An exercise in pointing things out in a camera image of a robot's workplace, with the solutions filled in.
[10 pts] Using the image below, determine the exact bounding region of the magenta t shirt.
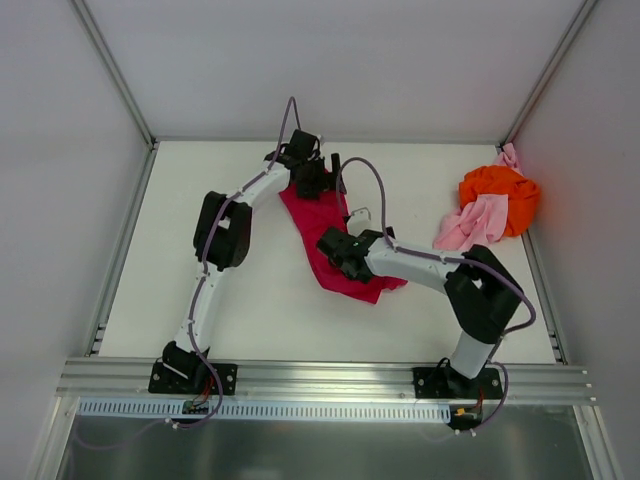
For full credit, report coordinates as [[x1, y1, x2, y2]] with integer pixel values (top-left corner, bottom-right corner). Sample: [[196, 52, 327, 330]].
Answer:
[[280, 168, 407, 304]]

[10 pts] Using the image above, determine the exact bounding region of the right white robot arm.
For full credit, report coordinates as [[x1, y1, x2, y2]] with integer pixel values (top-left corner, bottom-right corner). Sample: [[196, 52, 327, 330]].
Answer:
[[317, 227, 531, 397]]

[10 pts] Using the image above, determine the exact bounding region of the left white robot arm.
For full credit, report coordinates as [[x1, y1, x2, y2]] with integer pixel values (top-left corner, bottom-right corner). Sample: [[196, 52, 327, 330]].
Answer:
[[149, 129, 341, 394]]

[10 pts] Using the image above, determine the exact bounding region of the pink t shirt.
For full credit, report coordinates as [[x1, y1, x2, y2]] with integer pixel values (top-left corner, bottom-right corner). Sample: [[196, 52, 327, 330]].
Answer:
[[433, 144, 522, 251]]

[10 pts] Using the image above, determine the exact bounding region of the orange t shirt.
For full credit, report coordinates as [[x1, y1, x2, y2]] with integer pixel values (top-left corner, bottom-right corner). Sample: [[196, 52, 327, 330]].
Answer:
[[458, 165, 541, 237]]

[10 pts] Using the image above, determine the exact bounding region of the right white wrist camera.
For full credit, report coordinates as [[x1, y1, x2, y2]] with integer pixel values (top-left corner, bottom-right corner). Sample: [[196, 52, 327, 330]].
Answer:
[[345, 207, 371, 236]]

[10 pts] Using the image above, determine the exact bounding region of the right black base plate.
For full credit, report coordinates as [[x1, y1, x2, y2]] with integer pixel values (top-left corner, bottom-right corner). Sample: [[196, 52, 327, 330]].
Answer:
[[412, 365, 504, 400]]

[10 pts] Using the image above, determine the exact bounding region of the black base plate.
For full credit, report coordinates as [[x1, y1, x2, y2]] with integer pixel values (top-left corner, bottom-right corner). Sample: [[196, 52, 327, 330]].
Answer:
[[147, 361, 238, 396], [412, 365, 504, 400]]

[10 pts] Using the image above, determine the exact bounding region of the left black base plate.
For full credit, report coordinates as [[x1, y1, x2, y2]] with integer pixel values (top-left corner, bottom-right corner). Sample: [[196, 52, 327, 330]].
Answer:
[[147, 361, 238, 396]]

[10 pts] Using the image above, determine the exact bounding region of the right aluminium frame post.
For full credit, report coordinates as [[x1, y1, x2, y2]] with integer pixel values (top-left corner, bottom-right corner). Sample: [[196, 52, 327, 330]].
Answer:
[[497, 0, 600, 148]]

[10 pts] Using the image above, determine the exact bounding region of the aluminium frame post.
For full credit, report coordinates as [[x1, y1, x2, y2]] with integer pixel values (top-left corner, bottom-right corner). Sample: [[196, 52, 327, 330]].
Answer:
[[497, 0, 600, 148], [68, 0, 156, 150]]

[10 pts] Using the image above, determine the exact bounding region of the left aluminium frame post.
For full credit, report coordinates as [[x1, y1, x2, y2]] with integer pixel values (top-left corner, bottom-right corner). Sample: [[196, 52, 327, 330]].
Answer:
[[68, 0, 156, 150]]

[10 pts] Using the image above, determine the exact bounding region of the aluminium mounting rail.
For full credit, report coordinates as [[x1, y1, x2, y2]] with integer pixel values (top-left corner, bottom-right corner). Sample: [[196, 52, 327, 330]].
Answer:
[[55, 357, 598, 406]]

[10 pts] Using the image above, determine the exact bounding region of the slotted cable duct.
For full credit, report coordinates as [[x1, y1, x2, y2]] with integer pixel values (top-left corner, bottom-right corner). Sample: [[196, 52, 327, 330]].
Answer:
[[76, 398, 451, 424]]

